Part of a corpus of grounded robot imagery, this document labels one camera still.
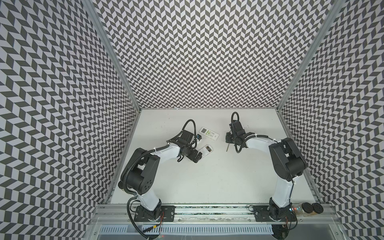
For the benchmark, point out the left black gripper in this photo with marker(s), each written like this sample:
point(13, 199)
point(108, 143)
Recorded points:
point(193, 156)

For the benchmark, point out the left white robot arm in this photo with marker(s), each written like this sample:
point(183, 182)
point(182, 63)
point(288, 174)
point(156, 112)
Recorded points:
point(139, 174)

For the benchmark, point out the white ventilation grille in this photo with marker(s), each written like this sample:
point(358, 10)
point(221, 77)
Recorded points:
point(191, 230)

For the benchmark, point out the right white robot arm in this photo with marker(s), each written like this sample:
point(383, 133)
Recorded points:
point(287, 160)

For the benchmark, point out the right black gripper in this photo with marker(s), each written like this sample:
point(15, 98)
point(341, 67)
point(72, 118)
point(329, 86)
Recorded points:
point(229, 138)

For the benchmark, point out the white remote with green buttons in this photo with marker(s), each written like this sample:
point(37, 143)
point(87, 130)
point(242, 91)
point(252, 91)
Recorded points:
point(209, 134)

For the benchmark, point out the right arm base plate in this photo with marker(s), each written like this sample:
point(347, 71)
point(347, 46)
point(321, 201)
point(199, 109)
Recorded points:
point(262, 213)

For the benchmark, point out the aluminium front rail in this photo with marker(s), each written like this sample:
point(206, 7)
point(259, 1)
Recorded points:
point(209, 214)

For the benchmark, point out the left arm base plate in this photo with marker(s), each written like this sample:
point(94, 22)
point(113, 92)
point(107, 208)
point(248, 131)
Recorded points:
point(165, 213)

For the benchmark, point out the small white remote control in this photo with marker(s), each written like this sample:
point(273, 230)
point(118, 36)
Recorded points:
point(206, 150)

